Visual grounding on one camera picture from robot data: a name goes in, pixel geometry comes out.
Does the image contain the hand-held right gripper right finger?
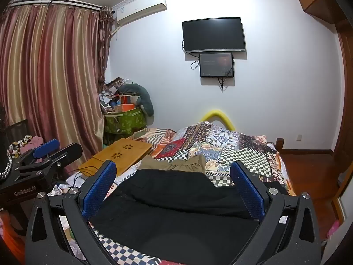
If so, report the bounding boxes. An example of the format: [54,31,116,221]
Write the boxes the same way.
[230,160,323,265]

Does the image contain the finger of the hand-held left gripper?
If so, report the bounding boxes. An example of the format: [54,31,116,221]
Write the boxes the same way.
[17,143,84,178]
[11,139,60,169]

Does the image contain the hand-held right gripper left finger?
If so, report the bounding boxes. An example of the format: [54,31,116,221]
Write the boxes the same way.
[25,160,118,265]

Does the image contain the black pants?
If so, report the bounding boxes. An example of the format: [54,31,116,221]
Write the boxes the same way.
[88,168,265,265]

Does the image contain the khaki pants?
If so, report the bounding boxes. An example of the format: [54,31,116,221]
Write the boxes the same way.
[138,154,207,175]

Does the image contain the pink fluffy cloth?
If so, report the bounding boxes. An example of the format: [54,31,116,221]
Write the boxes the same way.
[8,135,44,155]

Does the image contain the wooden lap desk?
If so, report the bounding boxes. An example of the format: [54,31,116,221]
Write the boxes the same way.
[78,138,153,177]

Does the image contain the patchwork printed blanket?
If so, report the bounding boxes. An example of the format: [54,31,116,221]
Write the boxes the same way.
[91,121,297,265]

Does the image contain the green floral storage bag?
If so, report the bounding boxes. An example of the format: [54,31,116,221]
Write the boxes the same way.
[104,108,146,134]

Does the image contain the pile of printed clutter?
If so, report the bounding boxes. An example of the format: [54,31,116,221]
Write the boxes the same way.
[99,77,122,114]

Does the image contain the striped satin curtain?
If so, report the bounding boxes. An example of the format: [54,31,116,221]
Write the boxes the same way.
[0,4,115,172]

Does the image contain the orange box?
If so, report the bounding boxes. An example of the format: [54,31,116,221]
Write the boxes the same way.
[116,104,135,114]

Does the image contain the orange striped cloth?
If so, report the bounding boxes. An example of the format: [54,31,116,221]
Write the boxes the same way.
[132,128,177,156]

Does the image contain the yellow foam tube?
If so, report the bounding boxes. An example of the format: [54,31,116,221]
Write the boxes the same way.
[200,110,236,131]

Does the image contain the grey neck pillow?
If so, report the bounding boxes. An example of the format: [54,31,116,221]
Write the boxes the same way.
[118,83,154,115]

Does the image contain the small black monitor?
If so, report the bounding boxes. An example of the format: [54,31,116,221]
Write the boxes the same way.
[199,52,235,78]

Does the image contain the wooden door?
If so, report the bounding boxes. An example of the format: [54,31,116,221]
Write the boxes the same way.
[332,19,353,158]

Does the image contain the curtain rod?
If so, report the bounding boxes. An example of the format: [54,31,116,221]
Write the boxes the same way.
[8,0,101,10]

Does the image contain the large black television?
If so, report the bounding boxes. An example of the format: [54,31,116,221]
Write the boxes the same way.
[182,17,246,54]

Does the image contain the white air conditioner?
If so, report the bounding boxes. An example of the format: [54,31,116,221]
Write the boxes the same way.
[113,0,167,25]

